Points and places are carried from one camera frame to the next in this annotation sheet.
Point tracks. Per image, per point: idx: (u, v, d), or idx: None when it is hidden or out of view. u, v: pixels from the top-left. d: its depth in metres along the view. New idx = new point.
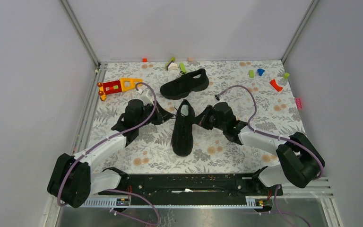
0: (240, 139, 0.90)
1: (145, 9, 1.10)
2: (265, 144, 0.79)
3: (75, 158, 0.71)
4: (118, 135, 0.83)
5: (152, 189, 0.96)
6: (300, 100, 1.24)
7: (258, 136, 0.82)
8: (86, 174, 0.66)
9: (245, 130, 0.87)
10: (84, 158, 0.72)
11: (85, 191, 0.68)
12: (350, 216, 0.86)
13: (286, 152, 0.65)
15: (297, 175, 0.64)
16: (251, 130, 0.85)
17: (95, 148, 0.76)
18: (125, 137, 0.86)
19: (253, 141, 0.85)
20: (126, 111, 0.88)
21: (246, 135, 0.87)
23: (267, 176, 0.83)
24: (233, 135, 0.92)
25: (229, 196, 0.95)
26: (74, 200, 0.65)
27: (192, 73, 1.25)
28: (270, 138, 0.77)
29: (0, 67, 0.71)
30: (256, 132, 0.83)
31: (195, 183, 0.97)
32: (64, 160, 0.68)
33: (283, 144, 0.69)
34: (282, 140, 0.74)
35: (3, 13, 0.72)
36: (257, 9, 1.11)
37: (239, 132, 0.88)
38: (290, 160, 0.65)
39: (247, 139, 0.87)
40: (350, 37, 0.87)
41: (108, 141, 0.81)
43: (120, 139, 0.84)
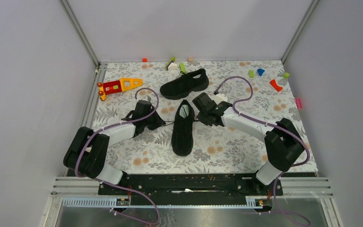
0: (223, 121, 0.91)
1: (145, 9, 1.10)
2: (252, 130, 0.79)
3: (93, 131, 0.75)
4: (128, 124, 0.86)
5: (152, 189, 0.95)
6: (300, 100, 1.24)
7: (244, 121, 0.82)
8: (104, 144, 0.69)
9: (229, 113, 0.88)
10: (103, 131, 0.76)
11: (100, 163, 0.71)
12: (351, 217, 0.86)
13: (273, 139, 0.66)
15: (282, 161, 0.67)
16: (236, 113, 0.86)
17: (113, 126, 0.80)
18: (133, 127, 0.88)
19: (237, 124, 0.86)
20: (137, 107, 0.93)
21: (229, 118, 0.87)
23: (263, 172, 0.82)
24: (215, 116, 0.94)
25: (229, 196, 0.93)
26: (90, 169, 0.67)
27: (192, 73, 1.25)
28: (257, 124, 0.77)
29: None
30: (241, 116, 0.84)
31: (195, 183, 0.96)
32: (84, 132, 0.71)
33: (271, 132, 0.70)
34: (270, 126, 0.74)
35: (2, 13, 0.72)
36: (257, 10, 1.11)
37: (223, 114, 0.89)
38: (277, 147, 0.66)
39: (230, 121, 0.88)
40: (350, 37, 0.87)
41: (121, 125, 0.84)
43: (130, 127, 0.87)
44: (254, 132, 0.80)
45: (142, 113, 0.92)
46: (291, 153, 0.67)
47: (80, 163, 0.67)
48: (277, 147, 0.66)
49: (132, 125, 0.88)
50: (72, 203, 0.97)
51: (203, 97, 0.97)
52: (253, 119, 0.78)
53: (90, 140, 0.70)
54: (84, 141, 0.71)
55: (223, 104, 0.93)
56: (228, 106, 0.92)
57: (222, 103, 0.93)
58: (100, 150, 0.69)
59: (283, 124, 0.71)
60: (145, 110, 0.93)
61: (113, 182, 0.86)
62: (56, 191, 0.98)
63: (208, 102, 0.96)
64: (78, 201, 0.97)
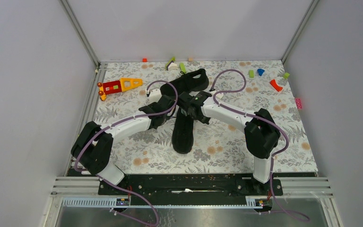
0: (203, 112, 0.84)
1: (145, 9, 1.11)
2: (232, 121, 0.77)
3: (101, 128, 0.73)
4: (143, 117, 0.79)
5: (152, 189, 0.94)
6: (300, 100, 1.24)
7: (224, 111, 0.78)
8: (107, 145, 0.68)
9: (209, 103, 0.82)
10: (109, 129, 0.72)
11: (104, 162, 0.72)
12: (351, 217, 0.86)
13: (253, 130, 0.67)
15: (261, 150, 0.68)
16: (216, 104, 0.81)
17: (122, 122, 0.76)
18: (149, 120, 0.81)
19: (217, 115, 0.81)
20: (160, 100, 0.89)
21: (209, 109, 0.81)
23: (257, 170, 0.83)
24: (194, 106, 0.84)
25: (229, 196, 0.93)
26: (91, 166, 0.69)
27: (192, 73, 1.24)
28: (237, 115, 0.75)
29: (0, 68, 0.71)
30: (221, 107, 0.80)
31: (195, 183, 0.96)
32: (92, 126, 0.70)
33: (249, 123, 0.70)
34: (249, 117, 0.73)
35: (2, 13, 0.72)
36: (257, 10, 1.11)
37: (203, 105, 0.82)
38: (256, 136, 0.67)
39: (210, 113, 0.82)
40: (350, 36, 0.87)
41: (134, 119, 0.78)
43: (144, 121, 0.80)
44: (233, 123, 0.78)
45: (165, 107, 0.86)
46: (268, 141, 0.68)
47: (82, 156, 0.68)
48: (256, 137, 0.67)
49: (149, 118, 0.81)
50: (72, 203, 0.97)
51: (183, 94, 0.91)
52: (232, 110, 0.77)
53: (95, 136, 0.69)
54: (91, 136, 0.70)
55: (203, 94, 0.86)
56: (207, 95, 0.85)
57: (201, 93, 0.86)
58: (103, 151, 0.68)
59: (261, 114, 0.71)
60: (169, 104, 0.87)
61: (113, 182, 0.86)
62: (56, 191, 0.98)
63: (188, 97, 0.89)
64: (78, 201, 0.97)
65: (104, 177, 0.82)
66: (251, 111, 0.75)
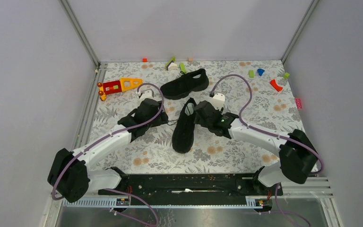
0: (230, 134, 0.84)
1: (145, 9, 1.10)
2: (263, 143, 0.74)
3: (73, 154, 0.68)
4: (121, 132, 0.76)
5: (152, 189, 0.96)
6: (300, 100, 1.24)
7: (254, 133, 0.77)
8: (82, 173, 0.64)
9: (237, 126, 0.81)
10: (82, 156, 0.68)
11: (83, 187, 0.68)
12: (351, 217, 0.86)
13: (289, 153, 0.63)
15: (296, 173, 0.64)
16: (244, 125, 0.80)
17: (96, 144, 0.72)
18: (129, 134, 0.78)
19: (246, 137, 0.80)
20: (141, 107, 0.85)
21: (237, 131, 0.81)
23: (266, 175, 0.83)
24: (221, 128, 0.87)
25: (229, 196, 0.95)
26: (69, 195, 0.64)
27: (192, 74, 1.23)
28: (269, 137, 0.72)
29: (0, 68, 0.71)
30: (250, 128, 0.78)
31: (195, 183, 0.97)
32: (63, 155, 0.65)
33: (284, 145, 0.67)
34: (283, 139, 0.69)
35: (2, 13, 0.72)
36: (257, 10, 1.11)
37: (230, 127, 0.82)
38: (293, 161, 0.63)
39: (239, 135, 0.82)
40: (351, 36, 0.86)
41: (110, 136, 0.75)
43: (124, 136, 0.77)
44: (264, 145, 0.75)
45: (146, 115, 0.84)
46: (306, 165, 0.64)
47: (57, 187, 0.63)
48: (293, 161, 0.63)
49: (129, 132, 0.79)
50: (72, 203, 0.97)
51: (207, 108, 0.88)
52: (263, 132, 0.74)
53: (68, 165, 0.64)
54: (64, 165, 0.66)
55: (229, 115, 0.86)
56: (234, 117, 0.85)
57: (228, 114, 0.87)
58: (78, 178, 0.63)
59: (296, 135, 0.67)
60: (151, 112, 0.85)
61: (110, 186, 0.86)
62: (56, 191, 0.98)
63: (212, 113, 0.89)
64: (78, 201, 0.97)
65: (99, 187, 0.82)
66: (285, 132, 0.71)
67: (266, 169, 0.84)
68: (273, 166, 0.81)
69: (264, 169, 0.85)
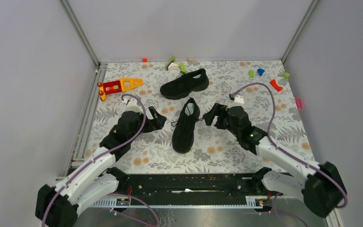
0: (256, 150, 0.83)
1: (146, 9, 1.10)
2: (290, 169, 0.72)
3: (56, 190, 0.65)
4: (103, 156, 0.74)
5: (152, 190, 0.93)
6: (300, 100, 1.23)
7: (282, 156, 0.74)
8: (67, 207, 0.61)
9: (265, 144, 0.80)
10: (64, 190, 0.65)
11: (73, 218, 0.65)
12: (351, 217, 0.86)
13: (315, 185, 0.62)
15: (319, 206, 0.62)
16: (273, 145, 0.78)
17: (79, 173, 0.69)
18: (112, 156, 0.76)
19: (272, 158, 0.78)
20: (118, 123, 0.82)
21: (264, 150, 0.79)
23: (274, 183, 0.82)
24: (248, 143, 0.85)
25: (229, 196, 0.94)
26: None
27: (192, 74, 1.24)
28: (297, 163, 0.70)
29: (0, 68, 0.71)
30: (279, 150, 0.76)
31: (195, 183, 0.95)
32: (46, 191, 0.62)
33: (311, 176, 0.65)
34: (311, 169, 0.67)
35: (3, 13, 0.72)
36: (257, 10, 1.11)
37: (259, 144, 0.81)
38: (317, 194, 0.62)
39: (265, 153, 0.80)
40: (351, 36, 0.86)
41: (92, 162, 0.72)
43: (108, 159, 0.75)
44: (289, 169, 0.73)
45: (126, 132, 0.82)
46: (330, 201, 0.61)
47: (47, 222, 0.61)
48: (318, 194, 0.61)
49: (112, 154, 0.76)
50: None
51: (244, 117, 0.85)
52: (292, 157, 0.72)
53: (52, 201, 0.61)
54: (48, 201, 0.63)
55: (259, 131, 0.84)
56: (264, 134, 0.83)
57: (258, 130, 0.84)
58: (64, 214, 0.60)
59: (327, 169, 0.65)
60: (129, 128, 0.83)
61: (110, 190, 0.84)
62: None
63: (246, 125, 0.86)
64: None
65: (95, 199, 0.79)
66: (315, 162, 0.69)
67: (276, 177, 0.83)
68: (286, 179, 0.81)
69: (274, 176, 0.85)
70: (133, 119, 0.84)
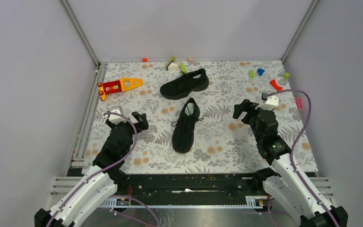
0: (272, 162, 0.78)
1: (146, 9, 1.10)
2: (299, 196, 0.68)
3: (52, 213, 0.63)
4: (96, 175, 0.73)
5: (152, 189, 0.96)
6: (300, 100, 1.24)
7: (297, 181, 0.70)
8: None
9: (285, 161, 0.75)
10: (59, 213, 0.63)
11: None
12: (352, 217, 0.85)
13: (319, 223, 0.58)
15: None
16: (292, 167, 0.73)
17: (73, 195, 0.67)
18: (105, 175, 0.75)
19: (286, 178, 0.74)
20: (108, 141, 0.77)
21: (281, 167, 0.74)
23: (274, 190, 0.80)
24: (266, 151, 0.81)
25: (229, 196, 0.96)
26: None
27: (192, 74, 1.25)
28: (309, 195, 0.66)
29: (1, 68, 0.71)
30: (296, 174, 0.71)
31: (195, 183, 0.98)
32: (39, 215, 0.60)
33: (318, 213, 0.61)
34: (322, 207, 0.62)
35: (3, 13, 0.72)
36: (257, 10, 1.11)
37: (278, 159, 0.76)
38: None
39: (280, 170, 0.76)
40: (351, 36, 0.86)
41: (86, 184, 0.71)
43: (100, 178, 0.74)
44: (298, 196, 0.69)
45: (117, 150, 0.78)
46: None
47: None
48: None
49: (105, 173, 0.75)
50: None
51: (273, 127, 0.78)
52: (308, 187, 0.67)
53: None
54: (44, 224, 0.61)
55: (284, 144, 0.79)
56: (287, 151, 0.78)
57: (283, 144, 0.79)
58: None
59: (337, 212, 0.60)
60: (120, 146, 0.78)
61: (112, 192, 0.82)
62: (56, 191, 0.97)
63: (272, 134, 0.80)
64: None
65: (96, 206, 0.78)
66: (328, 202, 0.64)
67: (278, 187, 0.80)
68: (289, 194, 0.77)
69: (278, 184, 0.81)
70: (121, 137, 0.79)
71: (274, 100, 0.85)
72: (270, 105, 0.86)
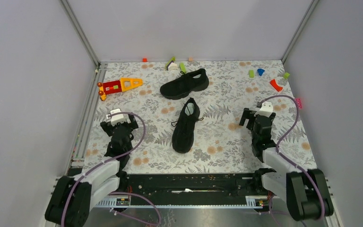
0: (263, 156, 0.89)
1: (146, 9, 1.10)
2: (282, 169, 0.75)
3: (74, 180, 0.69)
4: (111, 161, 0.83)
5: (152, 189, 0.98)
6: (300, 100, 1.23)
7: (279, 158, 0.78)
8: (87, 194, 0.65)
9: (270, 150, 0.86)
10: (84, 178, 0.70)
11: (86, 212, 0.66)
12: (351, 217, 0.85)
13: (295, 178, 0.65)
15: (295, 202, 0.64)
16: (276, 152, 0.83)
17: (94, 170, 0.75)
18: (117, 162, 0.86)
19: (272, 162, 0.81)
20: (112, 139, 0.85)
21: (269, 154, 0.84)
23: (271, 184, 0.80)
24: (259, 150, 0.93)
25: (229, 196, 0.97)
26: (74, 220, 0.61)
27: (192, 74, 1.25)
28: (288, 164, 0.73)
29: (0, 68, 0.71)
30: (278, 154, 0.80)
31: (195, 183, 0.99)
32: (65, 180, 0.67)
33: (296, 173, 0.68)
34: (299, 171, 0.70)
35: (2, 13, 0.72)
36: (257, 9, 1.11)
37: (265, 150, 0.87)
38: (296, 189, 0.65)
39: (268, 159, 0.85)
40: (351, 36, 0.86)
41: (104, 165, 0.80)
43: (114, 164, 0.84)
44: (281, 171, 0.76)
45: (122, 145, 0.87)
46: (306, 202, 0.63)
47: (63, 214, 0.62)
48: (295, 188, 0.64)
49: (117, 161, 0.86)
50: None
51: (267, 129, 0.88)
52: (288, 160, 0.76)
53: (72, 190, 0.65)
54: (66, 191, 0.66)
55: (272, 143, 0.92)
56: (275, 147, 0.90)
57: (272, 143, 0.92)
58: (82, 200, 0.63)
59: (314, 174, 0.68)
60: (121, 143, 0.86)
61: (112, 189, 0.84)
62: None
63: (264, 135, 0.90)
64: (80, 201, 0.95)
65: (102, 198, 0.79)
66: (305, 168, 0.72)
67: (274, 178, 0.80)
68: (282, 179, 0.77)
69: (275, 176, 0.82)
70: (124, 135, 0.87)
71: (268, 107, 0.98)
72: (265, 111, 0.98)
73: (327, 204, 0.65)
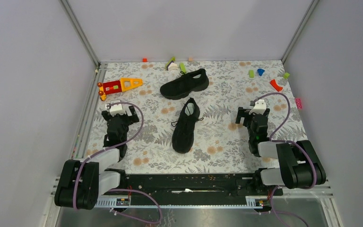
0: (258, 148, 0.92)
1: (146, 9, 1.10)
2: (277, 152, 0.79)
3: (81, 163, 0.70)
4: (112, 149, 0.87)
5: (152, 189, 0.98)
6: (300, 100, 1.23)
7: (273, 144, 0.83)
8: (95, 172, 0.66)
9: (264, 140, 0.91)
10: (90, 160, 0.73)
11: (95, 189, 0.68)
12: (351, 217, 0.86)
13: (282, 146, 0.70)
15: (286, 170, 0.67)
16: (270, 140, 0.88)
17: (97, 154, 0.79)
18: (118, 151, 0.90)
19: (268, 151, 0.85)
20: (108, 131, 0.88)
21: (263, 143, 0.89)
23: (270, 178, 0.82)
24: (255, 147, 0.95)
25: (229, 196, 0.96)
26: (88, 196, 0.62)
27: (192, 74, 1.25)
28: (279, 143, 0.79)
29: (0, 68, 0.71)
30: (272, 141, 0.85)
31: (195, 183, 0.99)
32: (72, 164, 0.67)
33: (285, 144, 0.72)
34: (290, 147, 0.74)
35: (2, 13, 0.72)
36: (257, 10, 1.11)
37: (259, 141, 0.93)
38: (285, 155, 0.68)
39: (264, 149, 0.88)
40: (351, 36, 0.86)
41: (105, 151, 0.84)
43: (115, 152, 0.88)
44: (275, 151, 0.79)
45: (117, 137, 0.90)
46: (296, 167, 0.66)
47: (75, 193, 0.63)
48: (284, 154, 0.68)
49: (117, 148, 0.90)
50: None
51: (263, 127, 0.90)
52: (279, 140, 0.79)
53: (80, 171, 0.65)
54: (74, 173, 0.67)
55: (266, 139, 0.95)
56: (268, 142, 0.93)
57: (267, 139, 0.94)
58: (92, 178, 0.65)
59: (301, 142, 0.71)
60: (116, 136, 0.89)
61: (113, 186, 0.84)
62: None
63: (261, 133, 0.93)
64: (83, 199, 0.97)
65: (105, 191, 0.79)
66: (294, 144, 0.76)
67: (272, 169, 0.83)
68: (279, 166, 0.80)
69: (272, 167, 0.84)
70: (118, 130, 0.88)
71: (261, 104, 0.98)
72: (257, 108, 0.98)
73: (319, 168, 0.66)
